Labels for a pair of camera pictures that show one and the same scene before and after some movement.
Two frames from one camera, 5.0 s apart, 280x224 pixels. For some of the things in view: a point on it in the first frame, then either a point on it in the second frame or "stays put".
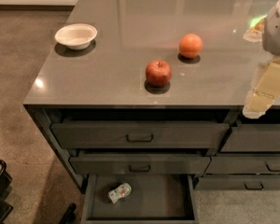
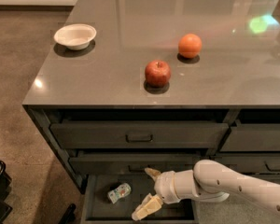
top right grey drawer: (258, 138) stays put
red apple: (158, 73) stays put
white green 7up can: (119, 191) stays put
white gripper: (277, 32) → (165, 186)
